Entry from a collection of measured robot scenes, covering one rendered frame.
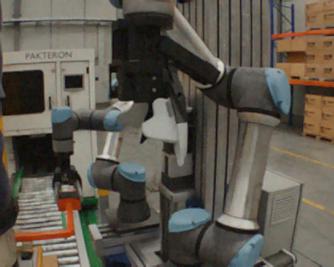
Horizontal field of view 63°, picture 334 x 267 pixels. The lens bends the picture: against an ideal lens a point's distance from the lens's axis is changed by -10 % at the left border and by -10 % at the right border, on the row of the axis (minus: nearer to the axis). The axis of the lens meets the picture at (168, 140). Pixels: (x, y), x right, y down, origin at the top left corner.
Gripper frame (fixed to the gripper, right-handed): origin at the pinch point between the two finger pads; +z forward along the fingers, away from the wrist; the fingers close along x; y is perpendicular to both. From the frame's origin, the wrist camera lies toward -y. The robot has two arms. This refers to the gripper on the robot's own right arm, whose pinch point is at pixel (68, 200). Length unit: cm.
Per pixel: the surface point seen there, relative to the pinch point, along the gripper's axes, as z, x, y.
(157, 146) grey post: 54, 128, -291
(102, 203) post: 31, 19, -63
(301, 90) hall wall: -10, 757, -660
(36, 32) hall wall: -197, -87, -885
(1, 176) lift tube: -21.9, -16.8, 32.7
